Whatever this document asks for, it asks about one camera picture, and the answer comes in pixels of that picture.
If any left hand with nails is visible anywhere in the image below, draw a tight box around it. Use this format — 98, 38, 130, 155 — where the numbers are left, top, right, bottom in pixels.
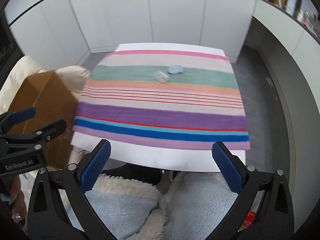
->
1, 175, 27, 223

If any brown cardboard box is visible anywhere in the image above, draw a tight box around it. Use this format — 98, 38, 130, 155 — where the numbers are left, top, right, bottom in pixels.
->
9, 70, 78, 169

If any cream padded chair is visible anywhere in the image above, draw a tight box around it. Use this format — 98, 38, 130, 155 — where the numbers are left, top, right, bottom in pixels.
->
1, 56, 90, 170

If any light blue fleece robe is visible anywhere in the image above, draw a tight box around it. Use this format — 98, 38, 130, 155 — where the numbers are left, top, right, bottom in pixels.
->
85, 172, 238, 239

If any striped colourful table mat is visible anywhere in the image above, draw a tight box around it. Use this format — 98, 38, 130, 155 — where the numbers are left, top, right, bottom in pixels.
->
71, 49, 251, 151

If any small clear wrapped item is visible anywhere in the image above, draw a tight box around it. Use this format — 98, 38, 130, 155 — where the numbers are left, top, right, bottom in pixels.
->
154, 71, 169, 83

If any light blue round lid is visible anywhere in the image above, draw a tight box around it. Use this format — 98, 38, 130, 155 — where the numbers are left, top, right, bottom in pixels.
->
167, 65, 184, 75

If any white spray bottle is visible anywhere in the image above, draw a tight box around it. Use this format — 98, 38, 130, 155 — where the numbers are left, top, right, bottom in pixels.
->
285, 0, 298, 16

